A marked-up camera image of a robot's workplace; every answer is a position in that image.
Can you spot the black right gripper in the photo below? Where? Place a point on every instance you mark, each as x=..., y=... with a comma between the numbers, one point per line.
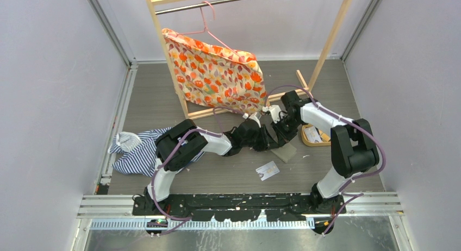
x=284, y=137

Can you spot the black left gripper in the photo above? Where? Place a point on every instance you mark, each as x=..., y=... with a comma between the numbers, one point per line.
x=266, y=142

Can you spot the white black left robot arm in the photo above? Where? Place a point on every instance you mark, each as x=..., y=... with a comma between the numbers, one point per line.
x=178, y=146

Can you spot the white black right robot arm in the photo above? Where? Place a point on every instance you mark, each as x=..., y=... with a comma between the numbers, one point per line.
x=353, y=148

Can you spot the tan oval tray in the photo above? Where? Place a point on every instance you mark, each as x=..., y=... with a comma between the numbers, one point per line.
x=326, y=140

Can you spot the orange floral garment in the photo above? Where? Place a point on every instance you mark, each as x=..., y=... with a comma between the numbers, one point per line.
x=210, y=75

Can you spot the blue white striped shirt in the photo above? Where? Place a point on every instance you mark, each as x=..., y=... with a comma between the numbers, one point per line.
x=138, y=151

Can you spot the wooden clothes rack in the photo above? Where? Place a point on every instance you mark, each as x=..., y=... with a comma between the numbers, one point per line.
x=191, y=110

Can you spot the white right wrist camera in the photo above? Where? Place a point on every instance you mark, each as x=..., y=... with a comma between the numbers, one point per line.
x=274, y=111

